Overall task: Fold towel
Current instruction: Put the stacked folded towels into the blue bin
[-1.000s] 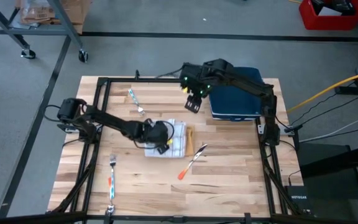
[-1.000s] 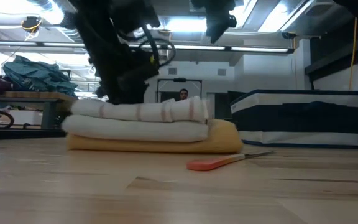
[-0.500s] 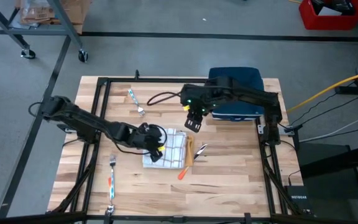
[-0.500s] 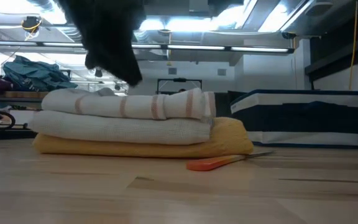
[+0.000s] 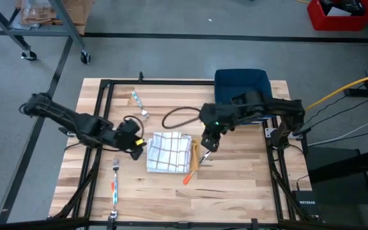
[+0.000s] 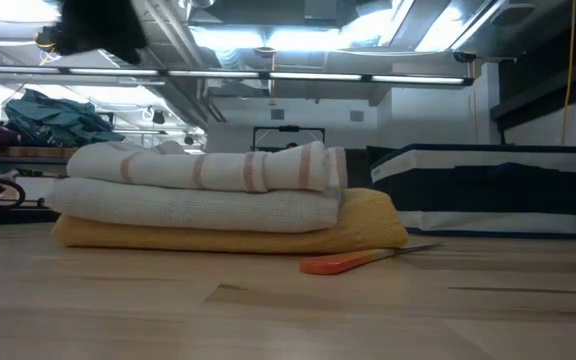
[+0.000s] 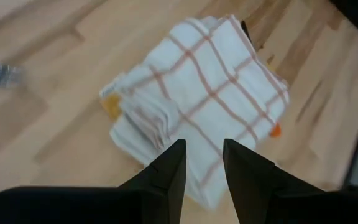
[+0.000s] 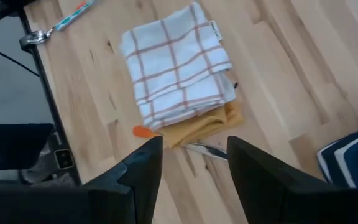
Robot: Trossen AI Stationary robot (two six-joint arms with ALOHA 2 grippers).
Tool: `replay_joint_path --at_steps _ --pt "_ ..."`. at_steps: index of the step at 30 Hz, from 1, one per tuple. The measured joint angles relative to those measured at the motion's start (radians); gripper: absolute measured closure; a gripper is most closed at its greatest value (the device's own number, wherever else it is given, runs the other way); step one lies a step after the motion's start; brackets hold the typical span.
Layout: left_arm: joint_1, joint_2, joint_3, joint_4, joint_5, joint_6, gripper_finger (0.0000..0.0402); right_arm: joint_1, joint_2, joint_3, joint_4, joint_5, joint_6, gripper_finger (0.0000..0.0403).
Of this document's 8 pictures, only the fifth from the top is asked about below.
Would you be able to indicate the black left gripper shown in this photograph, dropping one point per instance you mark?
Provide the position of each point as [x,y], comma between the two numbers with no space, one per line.
[129,135]

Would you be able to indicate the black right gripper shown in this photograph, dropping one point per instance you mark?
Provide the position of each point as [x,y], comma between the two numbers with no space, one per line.
[212,137]

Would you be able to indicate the orange towel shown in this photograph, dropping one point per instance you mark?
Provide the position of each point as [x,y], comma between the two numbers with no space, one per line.
[195,156]

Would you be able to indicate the white towel with red checks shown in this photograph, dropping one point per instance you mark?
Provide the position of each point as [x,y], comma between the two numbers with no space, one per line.
[169,151]

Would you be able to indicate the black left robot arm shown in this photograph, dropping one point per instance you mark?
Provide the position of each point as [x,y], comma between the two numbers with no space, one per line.
[69,119]

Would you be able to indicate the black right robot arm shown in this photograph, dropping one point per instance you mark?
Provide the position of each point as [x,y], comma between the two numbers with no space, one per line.
[267,108]

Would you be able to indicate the navy blue fabric bin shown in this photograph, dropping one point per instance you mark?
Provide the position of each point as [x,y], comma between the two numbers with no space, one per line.
[235,83]

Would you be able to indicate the black Netgear box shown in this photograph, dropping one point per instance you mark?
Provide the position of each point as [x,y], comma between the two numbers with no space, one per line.
[307,209]

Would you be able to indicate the black stand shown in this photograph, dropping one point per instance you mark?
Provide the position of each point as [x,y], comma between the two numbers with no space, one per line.
[340,166]

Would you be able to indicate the brown cardboard box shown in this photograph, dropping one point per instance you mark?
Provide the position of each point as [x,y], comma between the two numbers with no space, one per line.
[81,12]

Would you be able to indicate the plastic-wrapped brown packets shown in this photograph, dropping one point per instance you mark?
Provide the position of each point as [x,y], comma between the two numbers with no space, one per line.
[37,14]

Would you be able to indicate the red plastic crate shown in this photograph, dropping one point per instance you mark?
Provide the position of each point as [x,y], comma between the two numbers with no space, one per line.
[343,24]

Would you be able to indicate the black metal table frame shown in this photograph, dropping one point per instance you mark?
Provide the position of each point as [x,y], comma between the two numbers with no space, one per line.
[145,224]

